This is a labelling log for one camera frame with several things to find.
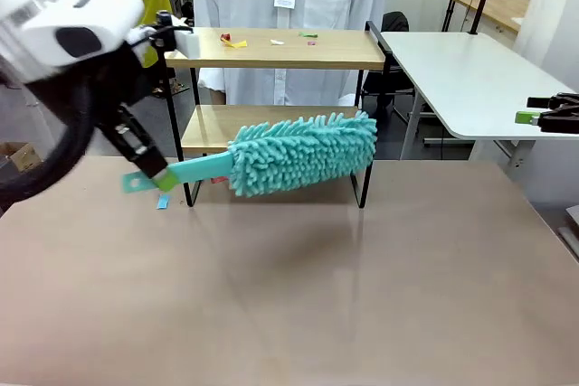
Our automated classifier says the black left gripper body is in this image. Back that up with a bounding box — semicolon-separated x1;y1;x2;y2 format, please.
90;42;156;132

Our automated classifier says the black sleeved left arm cable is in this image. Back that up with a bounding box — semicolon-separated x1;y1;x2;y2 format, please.
0;64;99;202

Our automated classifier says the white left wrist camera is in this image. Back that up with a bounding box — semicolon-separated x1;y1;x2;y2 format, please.
156;10;203;61

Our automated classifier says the two-tier wooden shelf black frame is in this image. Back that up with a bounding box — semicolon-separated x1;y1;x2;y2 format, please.
153;19;386;210

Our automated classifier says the white side table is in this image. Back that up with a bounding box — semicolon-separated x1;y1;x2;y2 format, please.
378;31;579;179

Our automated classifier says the brown cardboard box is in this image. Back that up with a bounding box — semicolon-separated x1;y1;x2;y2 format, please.
0;141;45;174

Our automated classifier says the teal microfiber duster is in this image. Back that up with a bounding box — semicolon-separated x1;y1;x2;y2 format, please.
120;109;379;199

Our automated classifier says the grey metal table rail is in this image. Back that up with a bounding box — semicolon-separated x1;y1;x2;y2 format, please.
556;204;579;263

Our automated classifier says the wooden background table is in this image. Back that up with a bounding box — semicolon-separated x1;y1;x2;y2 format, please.
451;0;530;34

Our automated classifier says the black office chair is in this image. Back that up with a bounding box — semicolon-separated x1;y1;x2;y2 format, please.
361;11;435;134

